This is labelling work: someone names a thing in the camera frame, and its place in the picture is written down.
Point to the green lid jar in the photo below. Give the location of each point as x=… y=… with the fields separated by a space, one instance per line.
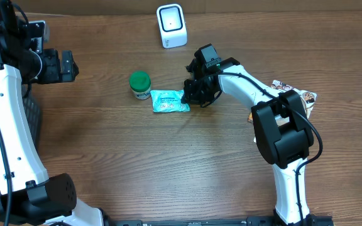
x=140 y=84

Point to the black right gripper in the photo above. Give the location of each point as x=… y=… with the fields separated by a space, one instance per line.
x=194 y=99

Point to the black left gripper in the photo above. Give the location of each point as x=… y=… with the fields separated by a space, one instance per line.
x=56 y=74

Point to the white barcode scanner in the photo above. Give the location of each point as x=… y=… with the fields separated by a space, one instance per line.
x=172 y=27

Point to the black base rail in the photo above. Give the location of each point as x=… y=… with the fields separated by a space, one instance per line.
x=249 y=221

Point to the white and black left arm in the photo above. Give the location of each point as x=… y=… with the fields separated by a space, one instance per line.
x=28 y=195

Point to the teal wet wipes pack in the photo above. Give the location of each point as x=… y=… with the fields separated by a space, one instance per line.
x=168 y=101

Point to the orange Kleenex tissue pack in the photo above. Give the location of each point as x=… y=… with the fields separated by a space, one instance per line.
x=250 y=118

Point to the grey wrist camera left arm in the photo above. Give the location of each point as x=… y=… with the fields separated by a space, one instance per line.
x=39 y=33

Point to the brown snack pouch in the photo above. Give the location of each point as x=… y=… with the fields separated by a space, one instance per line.
x=307 y=98

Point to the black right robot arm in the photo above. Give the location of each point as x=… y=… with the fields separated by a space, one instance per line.
x=282 y=131

